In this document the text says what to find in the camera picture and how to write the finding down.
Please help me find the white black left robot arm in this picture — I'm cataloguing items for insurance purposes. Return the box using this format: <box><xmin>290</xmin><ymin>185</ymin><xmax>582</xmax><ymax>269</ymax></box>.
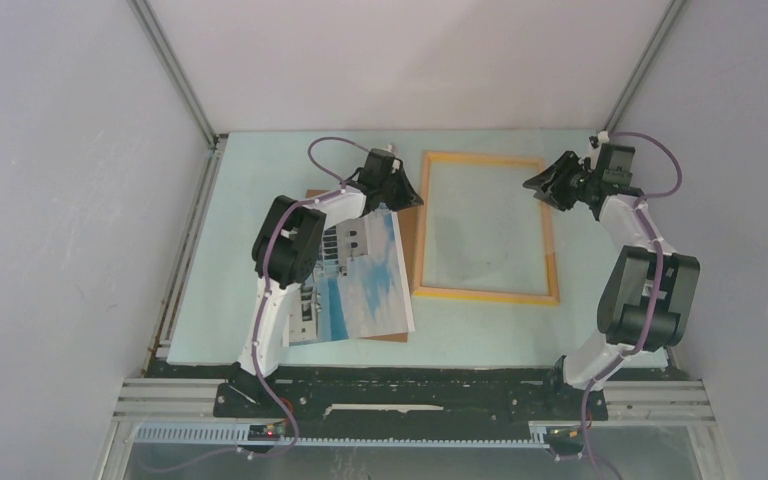
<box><xmin>228</xmin><ymin>148</ymin><xmax>424</xmax><ymax>417</ymax></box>

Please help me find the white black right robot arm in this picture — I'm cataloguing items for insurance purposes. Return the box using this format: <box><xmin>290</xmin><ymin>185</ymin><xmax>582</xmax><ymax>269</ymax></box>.
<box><xmin>523</xmin><ymin>137</ymin><xmax>701</xmax><ymax>418</ymax></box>

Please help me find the left aluminium corner post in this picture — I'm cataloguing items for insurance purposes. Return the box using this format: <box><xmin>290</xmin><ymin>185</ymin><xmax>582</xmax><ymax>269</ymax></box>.
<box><xmin>127</xmin><ymin>0</ymin><xmax>219</xmax><ymax>149</ymax></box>

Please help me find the right aluminium corner post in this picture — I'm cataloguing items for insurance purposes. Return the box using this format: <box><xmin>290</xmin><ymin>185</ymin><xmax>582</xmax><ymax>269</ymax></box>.
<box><xmin>602</xmin><ymin>0</ymin><xmax>691</xmax><ymax>132</ymax></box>

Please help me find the small circuit board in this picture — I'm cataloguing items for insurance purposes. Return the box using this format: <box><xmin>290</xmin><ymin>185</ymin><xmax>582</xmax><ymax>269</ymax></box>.
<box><xmin>247</xmin><ymin>425</ymin><xmax>284</xmax><ymax>441</ymax></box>

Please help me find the building and sky photo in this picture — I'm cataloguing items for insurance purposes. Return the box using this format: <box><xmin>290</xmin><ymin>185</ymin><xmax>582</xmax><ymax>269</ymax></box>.
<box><xmin>281</xmin><ymin>206</ymin><xmax>417</xmax><ymax>348</ymax></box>

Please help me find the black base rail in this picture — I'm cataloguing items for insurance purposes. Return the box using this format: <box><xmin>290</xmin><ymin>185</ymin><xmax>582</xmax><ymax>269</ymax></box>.
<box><xmin>213</xmin><ymin>366</ymin><xmax>608</xmax><ymax>442</ymax></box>

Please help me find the aluminium corner post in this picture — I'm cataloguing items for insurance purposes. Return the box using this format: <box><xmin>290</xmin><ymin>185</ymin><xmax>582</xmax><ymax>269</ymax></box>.
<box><xmin>127</xmin><ymin>0</ymin><xmax>219</xmax><ymax>149</ymax></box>
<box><xmin>602</xmin><ymin>0</ymin><xmax>691</xmax><ymax>132</ymax></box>

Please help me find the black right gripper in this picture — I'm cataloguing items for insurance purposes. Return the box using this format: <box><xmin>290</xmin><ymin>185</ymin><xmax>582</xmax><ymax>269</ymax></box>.
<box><xmin>521</xmin><ymin>150</ymin><xmax>599</xmax><ymax>212</ymax></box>

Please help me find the brown cardboard backing board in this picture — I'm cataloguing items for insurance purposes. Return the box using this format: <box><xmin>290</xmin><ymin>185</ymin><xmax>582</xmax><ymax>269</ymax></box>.
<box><xmin>304</xmin><ymin>189</ymin><xmax>420</xmax><ymax>344</ymax></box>

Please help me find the yellow wooden picture frame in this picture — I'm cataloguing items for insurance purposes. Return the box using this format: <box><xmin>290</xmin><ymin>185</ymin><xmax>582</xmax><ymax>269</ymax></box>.
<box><xmin>413</xmin><ymin>151</ymin><xmax>561</xmax><ymax>307</ymax></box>

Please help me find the grey cable duct strip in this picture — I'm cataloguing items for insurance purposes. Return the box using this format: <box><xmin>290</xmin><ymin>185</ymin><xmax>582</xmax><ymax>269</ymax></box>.
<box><xmin>133</xmin><ymin>423</ymin><xmax>551</xmax><ymax>450</ymax></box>

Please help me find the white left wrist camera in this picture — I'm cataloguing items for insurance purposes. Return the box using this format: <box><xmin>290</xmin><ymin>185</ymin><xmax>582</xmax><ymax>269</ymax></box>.
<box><xmin>385</xmin><ymin>143</ymin><xmax>401</xmax><ymax>172</ymax></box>

